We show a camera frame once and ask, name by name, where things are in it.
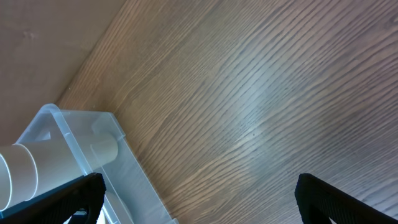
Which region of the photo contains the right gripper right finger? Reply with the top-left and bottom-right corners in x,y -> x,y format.
295,173 -> 397,224

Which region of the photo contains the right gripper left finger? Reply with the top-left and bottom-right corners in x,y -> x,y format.
1,173 -> 106,224

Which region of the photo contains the cream tall cup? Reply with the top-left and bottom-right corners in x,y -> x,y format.
1,144 -> 37,212
23,134 -> 118,197

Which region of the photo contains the clear plastic storage bin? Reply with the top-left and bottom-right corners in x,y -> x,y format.
17,104 -> 178,224

